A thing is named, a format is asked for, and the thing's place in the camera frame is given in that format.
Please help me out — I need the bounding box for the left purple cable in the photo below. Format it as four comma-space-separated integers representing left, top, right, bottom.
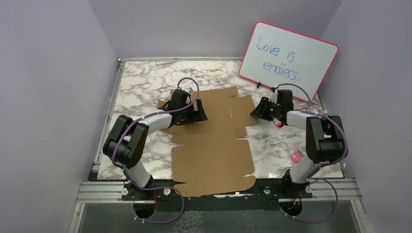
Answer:
111, 77, 200, 225

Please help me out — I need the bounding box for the purple cable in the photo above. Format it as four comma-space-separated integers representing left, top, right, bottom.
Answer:
111, 77, 200, 225
272, 83, 349, 224

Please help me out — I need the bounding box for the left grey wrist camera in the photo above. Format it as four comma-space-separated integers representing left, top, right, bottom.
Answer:
184, 87, 193, 96

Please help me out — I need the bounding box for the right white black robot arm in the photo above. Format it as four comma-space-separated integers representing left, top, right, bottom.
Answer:
250, 89, 348, 198

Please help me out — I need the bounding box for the pink framed whiteboard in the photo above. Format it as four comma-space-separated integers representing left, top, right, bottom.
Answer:
239, 21, 339, 101

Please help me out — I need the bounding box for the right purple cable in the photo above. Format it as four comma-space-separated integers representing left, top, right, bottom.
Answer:
272, 83, 349, 224

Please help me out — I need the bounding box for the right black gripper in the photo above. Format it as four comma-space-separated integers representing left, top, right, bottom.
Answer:
250, 97, 281, 121

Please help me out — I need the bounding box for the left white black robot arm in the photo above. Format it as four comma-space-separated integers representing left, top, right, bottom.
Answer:
102, 89, 207, 200

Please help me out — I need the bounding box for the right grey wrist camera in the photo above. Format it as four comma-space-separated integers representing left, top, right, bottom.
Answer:
269, 91, 278, 103

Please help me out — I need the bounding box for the aluminium table frame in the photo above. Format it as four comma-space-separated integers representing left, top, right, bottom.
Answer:
70, 57, 372, 233

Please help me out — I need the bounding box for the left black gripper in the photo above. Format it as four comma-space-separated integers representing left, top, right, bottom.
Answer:
179, 99, 207, 124

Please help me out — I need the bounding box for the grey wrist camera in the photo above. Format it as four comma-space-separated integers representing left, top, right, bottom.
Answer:
184, 87, 193, 96
269, 91, 278, 103

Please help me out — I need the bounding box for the pink eraser block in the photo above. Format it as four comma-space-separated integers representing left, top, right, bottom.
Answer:
290, 151, 304, 163

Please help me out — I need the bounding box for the brown cardboard box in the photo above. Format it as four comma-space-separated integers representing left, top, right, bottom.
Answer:
165, 86, 258, 197

